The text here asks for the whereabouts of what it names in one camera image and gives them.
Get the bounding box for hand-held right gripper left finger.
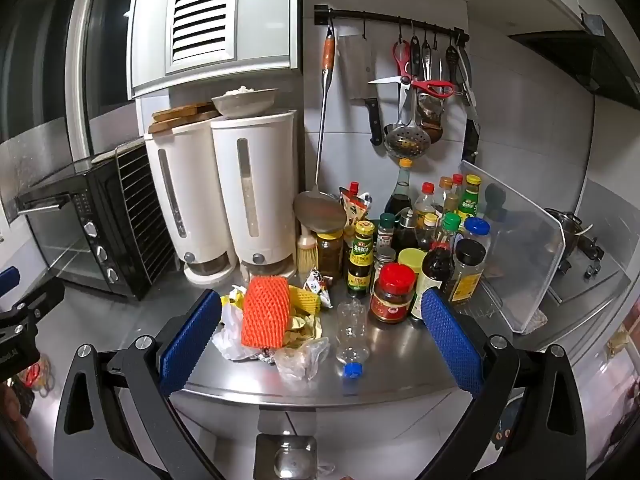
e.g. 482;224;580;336
52;289;226;480

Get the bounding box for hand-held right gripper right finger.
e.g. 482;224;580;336
420;287;588;480

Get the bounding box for white plastic bag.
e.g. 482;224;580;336
212;295;261;362

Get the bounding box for orange foam fruit net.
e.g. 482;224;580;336
240;275;292;350

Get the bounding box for clear bottle with blue cap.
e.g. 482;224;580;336
335;301;372;380

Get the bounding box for clear plastic bag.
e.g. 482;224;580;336
275;337;331;382

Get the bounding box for yellow foam fruit net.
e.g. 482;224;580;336
287;284;322;317

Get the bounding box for mustard yellow printed wrapper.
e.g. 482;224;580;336
285;312;329;348

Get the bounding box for white and red snack wrapper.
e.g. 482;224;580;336
302;266;335;310

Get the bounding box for steel trash bin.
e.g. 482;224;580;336
254;432;321;480

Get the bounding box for group of condiment bottles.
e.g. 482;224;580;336
316;157;493;325

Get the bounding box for black cat floor sticker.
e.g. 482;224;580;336
492;400;526;462

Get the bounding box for clear plastic splash guard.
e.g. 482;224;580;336
457;160;566;336

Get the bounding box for black toaster oven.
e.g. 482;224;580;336
15;142;169;302

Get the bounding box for yellow bristle brush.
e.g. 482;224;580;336
296;225;319;277

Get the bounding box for white rice dispenser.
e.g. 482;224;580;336
144;119;239;289
210;110;301;282

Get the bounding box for red and green seasoning pouch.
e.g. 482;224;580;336
339;186;374;236

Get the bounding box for gas stove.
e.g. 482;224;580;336
545;240;634;307

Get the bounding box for steel slotted spoon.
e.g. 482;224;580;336
384;35;431;160

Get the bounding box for wooden board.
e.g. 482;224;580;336
152;102;217;122
150;111;221;134

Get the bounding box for aluminium framed window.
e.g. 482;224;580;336
0;0;138;153

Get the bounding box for steel ladle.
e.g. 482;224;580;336
417;30;446;144

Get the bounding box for grey bowl of rice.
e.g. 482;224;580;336
211;86;279;117

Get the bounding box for steel tongs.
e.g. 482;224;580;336
452;44;482;130

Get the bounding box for black range hood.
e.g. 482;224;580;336
509;10;640;112

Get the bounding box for steel spatula with wooden handle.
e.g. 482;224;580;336
293;27;347;234

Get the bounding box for steel cleaver with black handle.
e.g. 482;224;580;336
336;35;384;147

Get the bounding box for red handled scissors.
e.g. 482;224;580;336
368;40;456;100

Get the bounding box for white louvred wall cabinet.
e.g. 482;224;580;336
125;0;304;102

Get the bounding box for black wall rail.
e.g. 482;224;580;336
314;5;470;44

